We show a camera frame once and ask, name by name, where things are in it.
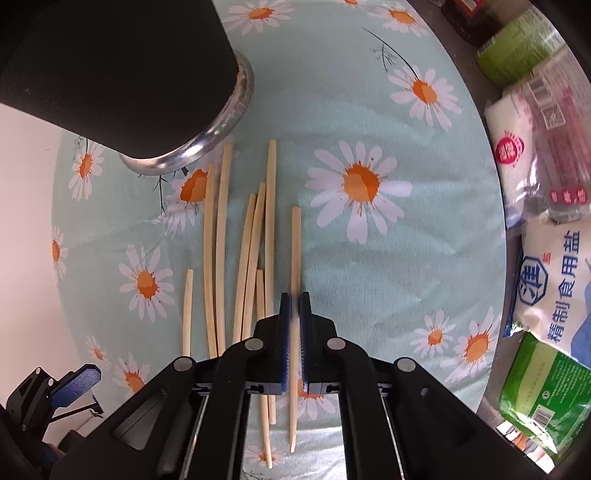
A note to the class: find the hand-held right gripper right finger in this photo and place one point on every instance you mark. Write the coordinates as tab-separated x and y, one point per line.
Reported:
304	341

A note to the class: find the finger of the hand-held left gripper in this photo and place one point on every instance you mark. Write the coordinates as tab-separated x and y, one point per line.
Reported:
76	378

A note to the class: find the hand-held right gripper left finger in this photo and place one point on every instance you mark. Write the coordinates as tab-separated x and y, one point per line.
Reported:
286	341

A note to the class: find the wooden chopstick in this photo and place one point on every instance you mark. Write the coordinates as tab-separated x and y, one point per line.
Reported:
295	249

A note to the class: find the bunch of wooden chopsticks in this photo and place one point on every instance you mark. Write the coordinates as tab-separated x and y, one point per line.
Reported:
222	240

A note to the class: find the black metal-rimmed utensil cup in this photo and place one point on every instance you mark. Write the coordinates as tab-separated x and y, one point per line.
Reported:
115	69

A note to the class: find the daisy print tablecloth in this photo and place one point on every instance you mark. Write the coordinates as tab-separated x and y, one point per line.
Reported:
351	277

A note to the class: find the green packet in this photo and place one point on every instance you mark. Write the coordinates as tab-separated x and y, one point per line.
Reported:
545	397

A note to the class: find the white salt bag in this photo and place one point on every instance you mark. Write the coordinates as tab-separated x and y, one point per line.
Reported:
554	295

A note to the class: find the white packet with red logo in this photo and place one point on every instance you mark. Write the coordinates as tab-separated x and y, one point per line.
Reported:
510	157

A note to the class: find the clear pink printed packet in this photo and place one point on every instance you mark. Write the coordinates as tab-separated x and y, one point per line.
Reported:
561	138

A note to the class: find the green label oil bottle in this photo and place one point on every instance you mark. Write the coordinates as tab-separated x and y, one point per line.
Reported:
517	48

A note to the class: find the dark sauce bottle red label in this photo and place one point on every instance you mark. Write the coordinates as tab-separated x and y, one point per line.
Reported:
466	16

